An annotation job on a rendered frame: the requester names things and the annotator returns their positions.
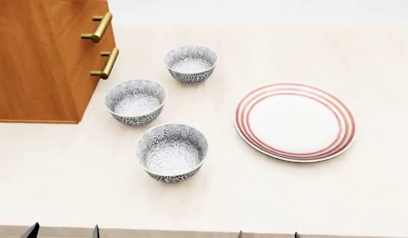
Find orange wooden cabinet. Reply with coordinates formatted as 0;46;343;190
0;0;118;125

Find brass bar drawer handle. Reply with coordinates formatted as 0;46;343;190
89;47;120;81
80;11;114;44

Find white plate with red rings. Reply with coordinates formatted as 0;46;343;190
233;83;356;163

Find blue floral patterned bowl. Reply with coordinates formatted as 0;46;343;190
163;44;220;85
104;79;167;128
134;123;210;184

